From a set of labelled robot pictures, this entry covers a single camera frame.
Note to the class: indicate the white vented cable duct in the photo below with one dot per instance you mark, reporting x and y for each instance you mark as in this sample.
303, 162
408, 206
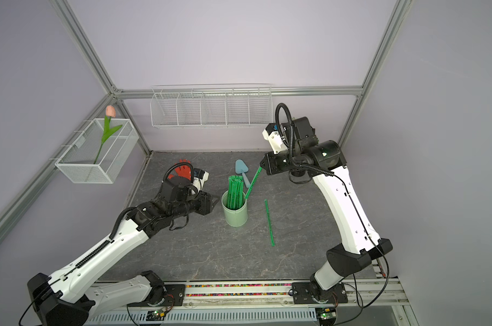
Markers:
206, 316

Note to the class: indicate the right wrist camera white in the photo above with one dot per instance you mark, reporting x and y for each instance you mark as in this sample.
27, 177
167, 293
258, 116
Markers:
275, 140

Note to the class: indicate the light blue garden trowel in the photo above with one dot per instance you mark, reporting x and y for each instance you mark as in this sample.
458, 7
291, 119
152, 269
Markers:
242, 169

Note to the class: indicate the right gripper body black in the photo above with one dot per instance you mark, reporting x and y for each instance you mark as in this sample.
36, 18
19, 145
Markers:
284, 161

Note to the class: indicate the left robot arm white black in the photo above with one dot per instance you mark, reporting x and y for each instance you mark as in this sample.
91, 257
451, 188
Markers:
70, 296

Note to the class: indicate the light green metal cup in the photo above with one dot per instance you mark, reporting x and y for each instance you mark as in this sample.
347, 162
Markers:
234, 218

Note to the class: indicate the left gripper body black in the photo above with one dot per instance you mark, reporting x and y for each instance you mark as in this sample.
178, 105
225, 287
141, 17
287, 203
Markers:
201, 205

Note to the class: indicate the white wire wall shelf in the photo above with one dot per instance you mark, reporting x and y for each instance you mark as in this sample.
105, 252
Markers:
211, 105

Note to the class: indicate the pink artificial tulip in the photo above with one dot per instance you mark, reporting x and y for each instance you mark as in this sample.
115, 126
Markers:
108, 131

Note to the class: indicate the green straw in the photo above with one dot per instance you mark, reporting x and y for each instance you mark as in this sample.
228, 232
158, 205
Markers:
253, 182
267, 210

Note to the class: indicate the aluminium front rail frame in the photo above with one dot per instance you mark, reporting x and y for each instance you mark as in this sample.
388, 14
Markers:
370, 301

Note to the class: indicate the white mesh side basket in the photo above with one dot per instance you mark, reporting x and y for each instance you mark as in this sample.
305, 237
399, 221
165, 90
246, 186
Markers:
76, 163

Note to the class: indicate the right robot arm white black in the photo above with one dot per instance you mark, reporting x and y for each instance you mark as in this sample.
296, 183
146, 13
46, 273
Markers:
360, 242

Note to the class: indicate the red work glove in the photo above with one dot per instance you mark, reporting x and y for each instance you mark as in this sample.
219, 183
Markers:
183, 169

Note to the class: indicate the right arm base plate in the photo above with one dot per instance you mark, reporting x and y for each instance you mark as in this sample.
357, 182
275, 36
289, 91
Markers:
311, 293

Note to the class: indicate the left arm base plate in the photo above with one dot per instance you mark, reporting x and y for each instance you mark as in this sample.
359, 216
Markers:
171, 295

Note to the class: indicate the bundle of green wrapped straws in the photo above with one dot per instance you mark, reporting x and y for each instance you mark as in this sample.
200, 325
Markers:
235, 199

